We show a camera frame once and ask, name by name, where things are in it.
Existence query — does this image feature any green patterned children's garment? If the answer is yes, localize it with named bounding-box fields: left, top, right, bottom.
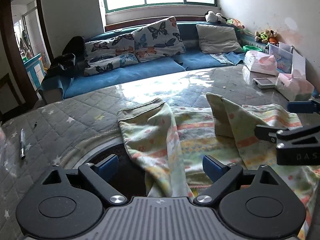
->
left=117, top=93, right=319, bottom=239

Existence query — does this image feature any black clothes pile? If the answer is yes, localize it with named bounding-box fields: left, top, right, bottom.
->
left=44, top=36, right=85, bottom=79

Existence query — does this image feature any pink tissue pack near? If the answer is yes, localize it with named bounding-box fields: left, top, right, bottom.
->
left=276, top=73, right=314, bottom=101

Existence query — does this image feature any pink tissue pack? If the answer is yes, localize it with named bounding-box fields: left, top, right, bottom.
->
left=276, top=73, right=314, bottom=101
left=244, top=50, right=278, bottom=76

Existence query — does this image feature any white flat device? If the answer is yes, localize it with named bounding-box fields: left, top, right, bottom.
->
left=253, top=77, right=277, bottom=89

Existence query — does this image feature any clear plastic storage box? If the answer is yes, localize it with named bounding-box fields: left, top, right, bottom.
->
left=268, top=42, right=294, bottom=74

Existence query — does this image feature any pink tissue pack far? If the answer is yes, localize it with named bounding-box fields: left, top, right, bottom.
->
left=244, top=50, right=278, bottom=76

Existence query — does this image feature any black pen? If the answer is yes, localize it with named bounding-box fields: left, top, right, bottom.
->
left=20, top=128, right=25, bottom=160

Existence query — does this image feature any round black induction cooktop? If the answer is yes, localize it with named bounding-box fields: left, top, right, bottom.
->
left=74, top=138, right=147, bottom=199

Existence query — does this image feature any grey quilted star table cover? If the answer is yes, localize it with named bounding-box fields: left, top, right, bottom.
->
left=1, top=65, right=287, bottom=239

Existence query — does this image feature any brown plush toy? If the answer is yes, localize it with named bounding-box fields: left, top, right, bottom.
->
left=254, top=29, right=278, bottom=45

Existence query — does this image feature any grey cushion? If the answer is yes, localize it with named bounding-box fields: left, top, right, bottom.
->
left=196, top=24, right=243, bottom=54

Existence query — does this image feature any colourful plush toy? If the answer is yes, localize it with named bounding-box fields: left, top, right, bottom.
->
left=226, top=18, right=245, bottom=30

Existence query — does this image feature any blue sofa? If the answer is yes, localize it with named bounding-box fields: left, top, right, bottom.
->
left=39, top=20, right=254, bottom=103

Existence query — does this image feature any black white plush toy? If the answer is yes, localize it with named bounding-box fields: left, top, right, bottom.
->
left=204, top=10, right=227, bottom=24

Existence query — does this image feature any blue white cabinet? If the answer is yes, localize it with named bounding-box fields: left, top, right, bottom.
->
left=24, top=54, right=46, bottom=90

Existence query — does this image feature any square butterfly pillow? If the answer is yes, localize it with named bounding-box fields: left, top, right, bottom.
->
left=132, top=16, right=186, bottom=62

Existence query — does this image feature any long butterfly pillow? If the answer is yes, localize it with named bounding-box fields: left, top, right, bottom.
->
left=84, top=34, right=139, bottom=76

